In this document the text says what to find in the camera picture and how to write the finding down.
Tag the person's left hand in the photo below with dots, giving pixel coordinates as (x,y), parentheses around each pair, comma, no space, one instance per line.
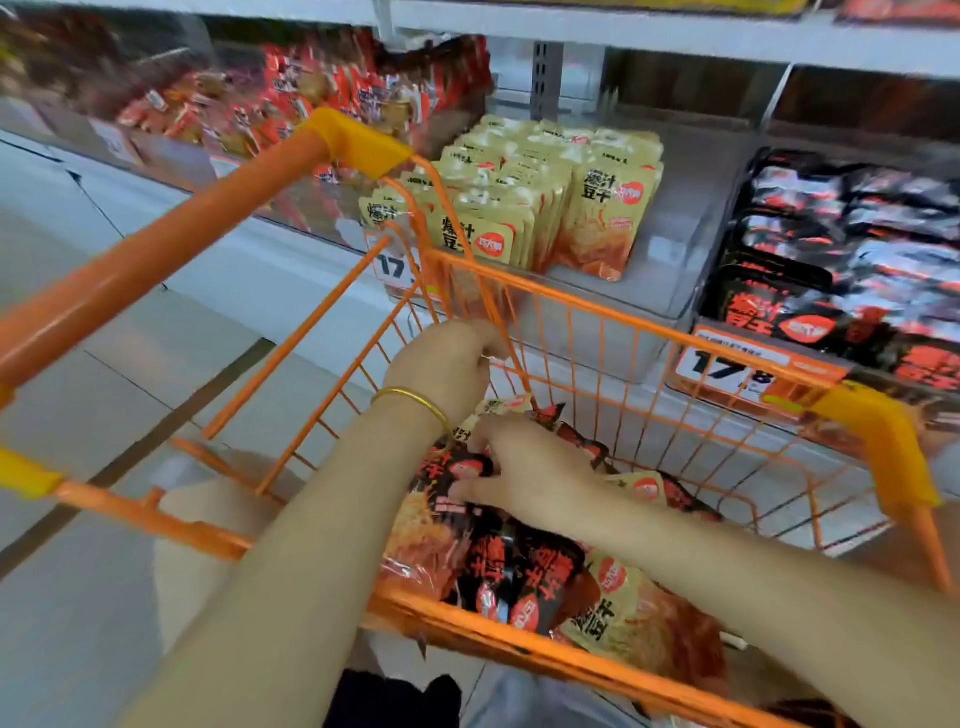
(443,368)

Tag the person's right hand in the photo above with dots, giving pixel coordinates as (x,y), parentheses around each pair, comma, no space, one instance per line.
(525,477)

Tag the pile of black orange snacks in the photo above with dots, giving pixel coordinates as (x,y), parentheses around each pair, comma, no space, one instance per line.
(510,578)

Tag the yellow orange snack packet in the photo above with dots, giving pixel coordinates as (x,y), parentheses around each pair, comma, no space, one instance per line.
(627,150)
(608,218)
(623,135)

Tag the orange shopping cart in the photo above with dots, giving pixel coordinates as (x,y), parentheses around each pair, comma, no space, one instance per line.
(120,285)

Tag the person's right forearm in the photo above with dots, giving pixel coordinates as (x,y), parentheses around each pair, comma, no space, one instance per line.
(810,615)

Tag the person's left forearm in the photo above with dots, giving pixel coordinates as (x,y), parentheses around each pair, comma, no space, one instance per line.
(285,600)

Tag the orange price tag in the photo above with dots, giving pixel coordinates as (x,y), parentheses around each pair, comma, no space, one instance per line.
(735,368)
(393,270)

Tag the person's left leg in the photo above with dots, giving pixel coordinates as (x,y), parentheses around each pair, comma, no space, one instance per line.
(203,570)

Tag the black shorts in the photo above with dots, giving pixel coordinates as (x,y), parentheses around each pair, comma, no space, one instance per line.
(390,702)

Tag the pile of red tan packets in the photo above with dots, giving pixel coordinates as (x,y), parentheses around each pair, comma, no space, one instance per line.
(300,98)

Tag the stack of yellow trimmed packets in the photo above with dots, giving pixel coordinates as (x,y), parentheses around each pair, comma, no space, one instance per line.
(675,5)

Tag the heap of dark brown packets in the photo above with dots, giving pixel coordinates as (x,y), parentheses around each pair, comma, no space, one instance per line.
(60,60)

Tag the stack of orange trimmed packets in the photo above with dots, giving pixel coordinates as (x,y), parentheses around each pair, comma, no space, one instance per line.
(900,8)

